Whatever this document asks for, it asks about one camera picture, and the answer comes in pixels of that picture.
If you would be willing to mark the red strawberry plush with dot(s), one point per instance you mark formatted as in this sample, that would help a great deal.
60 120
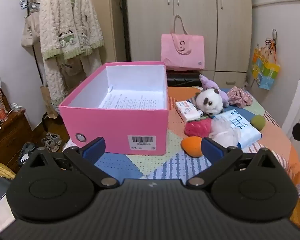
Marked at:
197 127

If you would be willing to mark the black clothes rack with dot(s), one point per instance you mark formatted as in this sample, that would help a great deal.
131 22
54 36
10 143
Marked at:
37 62

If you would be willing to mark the pink cardboard box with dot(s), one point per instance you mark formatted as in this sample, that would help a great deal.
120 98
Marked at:
115 127

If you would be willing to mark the brown paper bag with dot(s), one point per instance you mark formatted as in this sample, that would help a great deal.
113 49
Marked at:
48 102

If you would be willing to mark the woven basket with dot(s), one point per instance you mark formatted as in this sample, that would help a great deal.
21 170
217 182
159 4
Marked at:
1 97

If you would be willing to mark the white refrigerator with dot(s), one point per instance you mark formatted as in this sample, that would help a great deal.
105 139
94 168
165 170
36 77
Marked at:
272 17

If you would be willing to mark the pink floral cloth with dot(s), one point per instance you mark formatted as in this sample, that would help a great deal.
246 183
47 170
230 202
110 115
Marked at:
240 96

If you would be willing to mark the wooden cabinet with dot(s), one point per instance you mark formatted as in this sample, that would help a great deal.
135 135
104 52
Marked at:
10 135

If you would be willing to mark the green soft ball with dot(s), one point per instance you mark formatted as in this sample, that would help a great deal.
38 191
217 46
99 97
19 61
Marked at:
258 122

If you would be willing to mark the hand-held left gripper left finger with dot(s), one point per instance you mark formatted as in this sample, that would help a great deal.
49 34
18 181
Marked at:
96 148

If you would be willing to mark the printed white paper sheet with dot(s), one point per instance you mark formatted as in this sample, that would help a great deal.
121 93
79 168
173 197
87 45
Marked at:
135 100

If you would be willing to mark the dark cloth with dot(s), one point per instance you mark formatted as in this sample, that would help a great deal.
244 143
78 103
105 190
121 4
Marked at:
27 153

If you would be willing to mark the white fleece jacket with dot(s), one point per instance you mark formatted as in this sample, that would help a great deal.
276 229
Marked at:
65 22

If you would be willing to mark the black suitcase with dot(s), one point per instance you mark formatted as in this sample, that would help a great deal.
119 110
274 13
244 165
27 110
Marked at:
182 78

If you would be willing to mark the beige canvas tote bag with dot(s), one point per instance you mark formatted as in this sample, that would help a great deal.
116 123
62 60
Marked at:
30 30

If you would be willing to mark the orange label drink bottle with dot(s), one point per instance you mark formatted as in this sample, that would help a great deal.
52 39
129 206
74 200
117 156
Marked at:
0 110

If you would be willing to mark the beige wardrobe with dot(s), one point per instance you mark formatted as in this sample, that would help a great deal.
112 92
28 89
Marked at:
150 25

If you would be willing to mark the white mesh bath pouf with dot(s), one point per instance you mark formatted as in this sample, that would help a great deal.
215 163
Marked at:
225 131

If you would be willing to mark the small wet wipes pack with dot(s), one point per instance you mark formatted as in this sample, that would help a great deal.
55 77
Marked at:
187 110

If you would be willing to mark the patchwork blanket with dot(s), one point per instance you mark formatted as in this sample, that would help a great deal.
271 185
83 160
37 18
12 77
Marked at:
160 163

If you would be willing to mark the colourful gift bag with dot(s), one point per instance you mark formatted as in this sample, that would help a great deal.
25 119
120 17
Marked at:
265 72

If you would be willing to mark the pink tote bag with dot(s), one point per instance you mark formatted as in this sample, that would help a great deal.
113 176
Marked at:
182 52

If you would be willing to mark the white plush cat toy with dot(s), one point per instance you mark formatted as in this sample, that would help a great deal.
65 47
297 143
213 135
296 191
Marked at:
210 102

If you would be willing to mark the yellow quilted cloth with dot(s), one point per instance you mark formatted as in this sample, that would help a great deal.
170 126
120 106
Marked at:
0 170

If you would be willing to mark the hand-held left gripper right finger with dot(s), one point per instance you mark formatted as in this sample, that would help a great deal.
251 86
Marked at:
212 151

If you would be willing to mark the large wet wipes pack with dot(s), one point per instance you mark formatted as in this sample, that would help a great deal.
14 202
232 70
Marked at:
247 130

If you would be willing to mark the purple plush toy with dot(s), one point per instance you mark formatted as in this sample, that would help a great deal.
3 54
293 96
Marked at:
223 96

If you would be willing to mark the orange soft sponge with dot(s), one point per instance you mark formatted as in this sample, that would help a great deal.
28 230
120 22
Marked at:
192 146

